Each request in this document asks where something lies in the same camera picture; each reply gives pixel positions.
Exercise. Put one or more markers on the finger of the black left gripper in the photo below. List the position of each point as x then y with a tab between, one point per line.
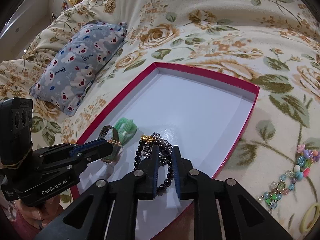
67	150
53	175

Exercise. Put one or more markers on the floral blanket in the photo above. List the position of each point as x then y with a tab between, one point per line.
271	43

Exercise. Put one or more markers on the left hand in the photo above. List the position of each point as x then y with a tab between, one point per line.
40	218

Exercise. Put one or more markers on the red shallow box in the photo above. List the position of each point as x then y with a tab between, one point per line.
202	112

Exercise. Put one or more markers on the blue bear print pillow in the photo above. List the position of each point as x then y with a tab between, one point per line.
72	71

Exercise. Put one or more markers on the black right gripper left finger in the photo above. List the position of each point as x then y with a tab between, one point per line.
107	210

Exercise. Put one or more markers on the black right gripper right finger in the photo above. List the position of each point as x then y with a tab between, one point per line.
222	209

